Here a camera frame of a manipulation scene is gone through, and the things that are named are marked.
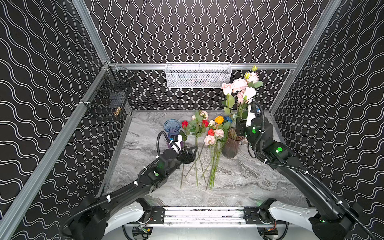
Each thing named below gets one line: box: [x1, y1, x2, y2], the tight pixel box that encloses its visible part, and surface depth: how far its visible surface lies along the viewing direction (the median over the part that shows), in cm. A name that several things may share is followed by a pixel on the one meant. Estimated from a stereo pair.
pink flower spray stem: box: [221, 64, 264, 120], surface depth 74 cm
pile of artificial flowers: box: [180, 110, 232, 190], surface depth 100 cm
